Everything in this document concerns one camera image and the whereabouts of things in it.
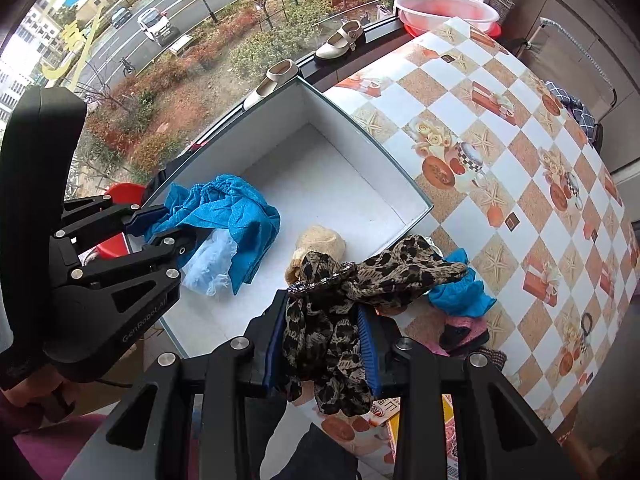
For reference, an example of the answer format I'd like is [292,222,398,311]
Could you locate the light blue fluffy cloth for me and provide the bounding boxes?
[182,229,238,297]

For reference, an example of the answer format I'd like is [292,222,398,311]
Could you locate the beige shoe near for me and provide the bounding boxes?
[243,58,298,110]

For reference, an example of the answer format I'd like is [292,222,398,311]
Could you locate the red plastic stool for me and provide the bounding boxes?
[82,182,145,266]

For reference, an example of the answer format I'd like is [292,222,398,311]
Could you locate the person left hand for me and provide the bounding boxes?
[1,365,79,422]

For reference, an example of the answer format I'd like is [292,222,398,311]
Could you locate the leopard print scrunchie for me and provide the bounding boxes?
[278,235,468,417]

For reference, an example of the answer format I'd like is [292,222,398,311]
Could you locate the pink striped sock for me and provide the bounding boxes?
[439,316,489,356]

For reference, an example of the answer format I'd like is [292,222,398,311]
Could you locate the tan beige sock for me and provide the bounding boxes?
[284,224,346,285]

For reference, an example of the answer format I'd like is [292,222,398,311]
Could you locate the beige shoe far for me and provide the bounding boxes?
[314,20,366,63]

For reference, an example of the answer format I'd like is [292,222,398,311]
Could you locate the beige shoe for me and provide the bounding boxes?
[243,58,298,110]
[314,20,366,63]

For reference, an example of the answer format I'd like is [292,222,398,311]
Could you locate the red patterned carton box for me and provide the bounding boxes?
[384,394,459,480]

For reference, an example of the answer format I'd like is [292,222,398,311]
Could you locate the checkered patterned tablecloth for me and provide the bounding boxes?
[328,18,639,429]

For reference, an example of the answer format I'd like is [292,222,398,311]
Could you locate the pink plastic basin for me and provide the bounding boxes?
[394,0,501,39]

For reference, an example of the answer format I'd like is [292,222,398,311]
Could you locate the dark knitted sock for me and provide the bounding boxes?
[469,347,508,372]

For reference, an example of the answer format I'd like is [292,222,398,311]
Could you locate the white fruit carton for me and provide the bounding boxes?
[294,398,400,479]

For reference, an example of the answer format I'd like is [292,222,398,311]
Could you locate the dark plaid cloth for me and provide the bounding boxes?
[544,80,599,146]

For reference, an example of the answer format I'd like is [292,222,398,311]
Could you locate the grey white storage box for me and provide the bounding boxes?
[147,77,433,358]

